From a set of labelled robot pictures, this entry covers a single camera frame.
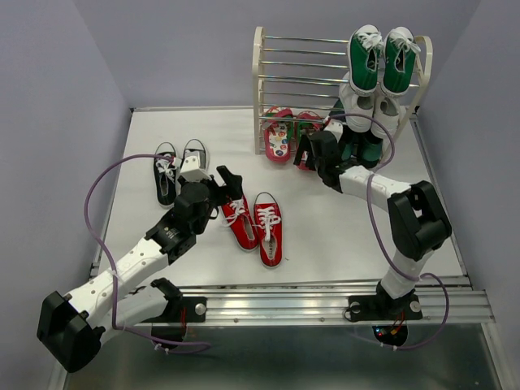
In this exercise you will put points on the left green sneaker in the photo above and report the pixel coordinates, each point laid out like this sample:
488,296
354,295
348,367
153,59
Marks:
364,47

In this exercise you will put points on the pink patterned sandal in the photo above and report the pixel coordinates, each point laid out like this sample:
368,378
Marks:
277,133
307,123

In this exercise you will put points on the white shoe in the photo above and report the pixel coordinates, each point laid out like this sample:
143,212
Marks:
353,102
387,111

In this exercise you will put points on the right white shoe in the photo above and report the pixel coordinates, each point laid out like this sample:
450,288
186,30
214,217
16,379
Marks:
387,111

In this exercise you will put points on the green sneaker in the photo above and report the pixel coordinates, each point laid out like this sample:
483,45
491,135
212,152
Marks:
364,47
399,53

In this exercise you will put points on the left black sneaker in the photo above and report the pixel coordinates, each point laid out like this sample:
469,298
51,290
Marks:
165,173

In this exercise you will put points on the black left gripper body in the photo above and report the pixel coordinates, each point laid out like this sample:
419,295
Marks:
214,189

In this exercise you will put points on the dark green shoe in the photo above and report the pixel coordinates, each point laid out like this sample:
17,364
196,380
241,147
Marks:
347,150
369,150

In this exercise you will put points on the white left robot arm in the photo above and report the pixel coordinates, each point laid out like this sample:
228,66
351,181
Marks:
74,326

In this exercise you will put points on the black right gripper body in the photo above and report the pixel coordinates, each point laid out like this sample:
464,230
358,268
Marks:
321,167

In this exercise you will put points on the left white shoe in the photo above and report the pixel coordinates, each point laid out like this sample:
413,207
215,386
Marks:
353,102

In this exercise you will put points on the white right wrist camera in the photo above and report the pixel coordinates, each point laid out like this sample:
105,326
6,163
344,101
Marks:
335,127

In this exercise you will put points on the right dark green shoe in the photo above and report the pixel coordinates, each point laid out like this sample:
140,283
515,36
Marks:
369,150

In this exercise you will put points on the black sneaker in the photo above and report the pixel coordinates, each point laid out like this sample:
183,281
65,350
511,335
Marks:
165,173
196,152

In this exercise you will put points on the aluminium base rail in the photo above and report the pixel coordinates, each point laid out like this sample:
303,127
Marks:
313,305

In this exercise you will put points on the right green sneaker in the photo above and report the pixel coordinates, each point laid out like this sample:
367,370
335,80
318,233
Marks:
399,53

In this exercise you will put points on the left dark green shoe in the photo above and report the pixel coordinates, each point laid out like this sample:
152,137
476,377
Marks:
347,150

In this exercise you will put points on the right black sneaker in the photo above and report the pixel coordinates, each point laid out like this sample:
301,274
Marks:
196,152

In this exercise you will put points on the red sneaker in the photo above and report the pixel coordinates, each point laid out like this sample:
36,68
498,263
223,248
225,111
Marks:
237,218
269,226

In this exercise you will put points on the cream metal shoe shelf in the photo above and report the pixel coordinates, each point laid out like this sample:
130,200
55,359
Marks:
304,74

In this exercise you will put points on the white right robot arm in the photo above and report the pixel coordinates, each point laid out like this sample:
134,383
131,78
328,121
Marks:
436,228

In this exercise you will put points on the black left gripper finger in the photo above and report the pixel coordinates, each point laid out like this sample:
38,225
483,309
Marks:
231,181
223,197

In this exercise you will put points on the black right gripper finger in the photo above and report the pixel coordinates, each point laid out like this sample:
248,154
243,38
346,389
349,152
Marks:
302,152
310,161

